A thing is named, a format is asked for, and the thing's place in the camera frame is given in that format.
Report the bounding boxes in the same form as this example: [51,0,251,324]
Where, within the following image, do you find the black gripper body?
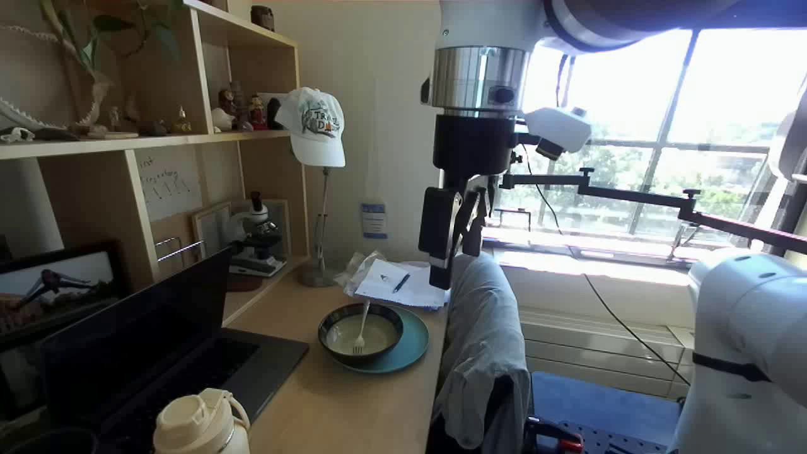
[419,113,511,261]

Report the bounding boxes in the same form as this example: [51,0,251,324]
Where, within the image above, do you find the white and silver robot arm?
[419,0,807,290]

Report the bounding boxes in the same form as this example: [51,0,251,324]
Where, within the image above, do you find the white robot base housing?
[671,253,807,454]

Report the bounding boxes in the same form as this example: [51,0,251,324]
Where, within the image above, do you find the white notepad papers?
[342,253,448,310]

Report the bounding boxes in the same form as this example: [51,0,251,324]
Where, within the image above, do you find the teal plate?
[354,313,429,375]

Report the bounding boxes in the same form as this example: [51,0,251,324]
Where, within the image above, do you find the cream bowl with tiled rim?
[318,303,402,365]

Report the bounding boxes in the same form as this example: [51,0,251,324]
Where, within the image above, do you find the grey cloth on chair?
[430,255,530,454]

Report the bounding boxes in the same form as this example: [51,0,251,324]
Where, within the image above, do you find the metal cap stand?
[300,168,334,288]

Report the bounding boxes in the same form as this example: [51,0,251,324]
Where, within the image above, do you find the white baseball cap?
[274,86,344,168]

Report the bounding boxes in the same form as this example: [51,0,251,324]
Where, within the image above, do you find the black microscope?
[230,192,281,281]

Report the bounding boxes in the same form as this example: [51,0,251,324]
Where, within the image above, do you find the small figurines on shelf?
[209,81,281,131]

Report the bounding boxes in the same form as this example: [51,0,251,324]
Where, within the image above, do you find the wooden shelf unit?
[0,0,308,288]

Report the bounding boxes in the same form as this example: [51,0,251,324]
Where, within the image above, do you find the potted plant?
[0,0,184,133]

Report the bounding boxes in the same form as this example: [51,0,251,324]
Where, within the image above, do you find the black computer monitor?
[0,243,129,351]

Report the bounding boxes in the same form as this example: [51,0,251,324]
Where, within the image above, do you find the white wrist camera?
[513,108,592,161]

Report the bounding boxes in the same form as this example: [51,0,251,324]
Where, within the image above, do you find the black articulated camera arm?
[501,166,807,255]

